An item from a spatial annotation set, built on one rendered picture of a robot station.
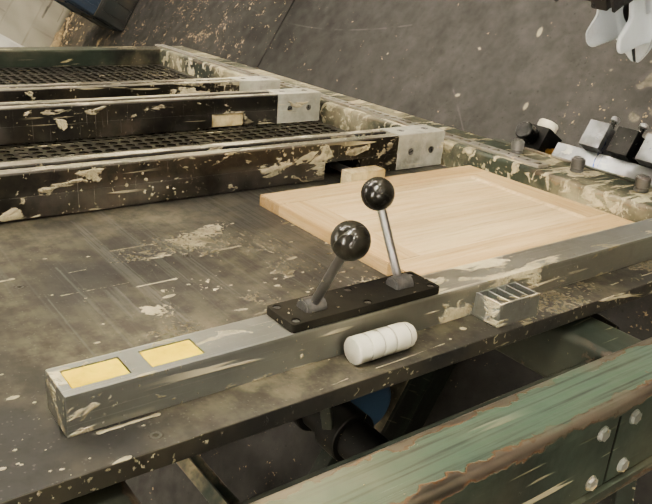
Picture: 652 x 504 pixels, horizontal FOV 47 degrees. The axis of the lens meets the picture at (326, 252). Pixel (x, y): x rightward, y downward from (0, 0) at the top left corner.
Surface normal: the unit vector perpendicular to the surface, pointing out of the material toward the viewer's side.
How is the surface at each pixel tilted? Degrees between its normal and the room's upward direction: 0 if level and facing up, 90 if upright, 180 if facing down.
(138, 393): 90
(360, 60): 0
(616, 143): 0
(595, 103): 0
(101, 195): 90
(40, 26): 90
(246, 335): 60
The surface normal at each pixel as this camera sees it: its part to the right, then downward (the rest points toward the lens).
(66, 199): 0.59, 0.34
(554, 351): -0.80, 0.16
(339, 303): 0.07, -0.93
